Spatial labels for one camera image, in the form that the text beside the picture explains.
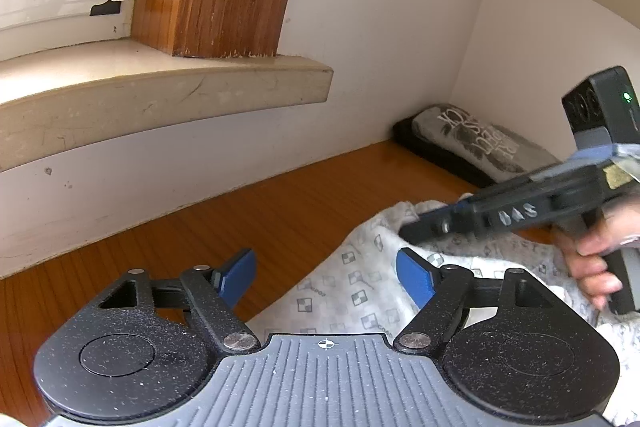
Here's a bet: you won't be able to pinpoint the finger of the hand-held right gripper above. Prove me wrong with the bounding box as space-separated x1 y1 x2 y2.
399 199 477 245

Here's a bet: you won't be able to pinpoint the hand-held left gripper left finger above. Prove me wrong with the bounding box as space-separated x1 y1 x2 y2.
97 248 261 353

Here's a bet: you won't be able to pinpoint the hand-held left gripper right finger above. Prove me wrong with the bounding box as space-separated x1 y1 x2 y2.
392 247 556 353

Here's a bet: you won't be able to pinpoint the white patterned garment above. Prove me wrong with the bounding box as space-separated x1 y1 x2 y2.
245 194 640 427

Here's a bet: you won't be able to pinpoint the black clothes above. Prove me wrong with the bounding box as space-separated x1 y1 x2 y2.
392 117 502 188

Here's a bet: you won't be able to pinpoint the person's right hand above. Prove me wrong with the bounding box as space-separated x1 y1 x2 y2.
551 196 640 309

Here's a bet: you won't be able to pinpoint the grey printed t-shirt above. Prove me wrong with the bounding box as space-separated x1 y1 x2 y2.
412 105 564 180

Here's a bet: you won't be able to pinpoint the beige window sill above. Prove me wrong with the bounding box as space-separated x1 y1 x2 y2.
0 39 335 174

